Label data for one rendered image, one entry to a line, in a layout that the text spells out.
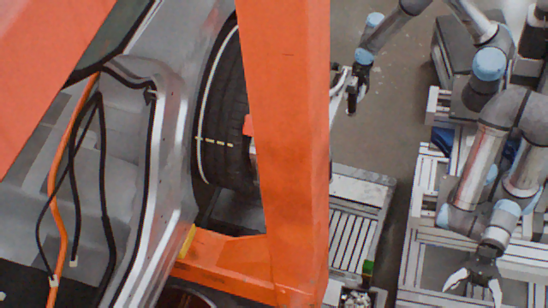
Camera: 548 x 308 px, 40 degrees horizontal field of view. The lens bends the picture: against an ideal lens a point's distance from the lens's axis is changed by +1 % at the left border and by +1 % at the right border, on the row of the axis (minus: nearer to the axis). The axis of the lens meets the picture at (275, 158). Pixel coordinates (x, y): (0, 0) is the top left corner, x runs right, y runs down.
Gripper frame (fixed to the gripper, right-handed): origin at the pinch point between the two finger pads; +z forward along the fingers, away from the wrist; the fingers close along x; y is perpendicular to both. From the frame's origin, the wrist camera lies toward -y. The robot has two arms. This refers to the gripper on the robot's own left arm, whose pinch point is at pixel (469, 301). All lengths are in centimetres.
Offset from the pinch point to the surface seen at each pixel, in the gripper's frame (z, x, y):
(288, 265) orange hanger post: -1, 62, 24
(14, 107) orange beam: 69, 21, -147
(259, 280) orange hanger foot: -2, 77, 46
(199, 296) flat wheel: 8, 103, 60
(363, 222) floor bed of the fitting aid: -75, 75, 112
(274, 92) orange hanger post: -2, 49, -66
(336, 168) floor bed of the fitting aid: -94, 97, 104
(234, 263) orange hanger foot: 0, 86, 37
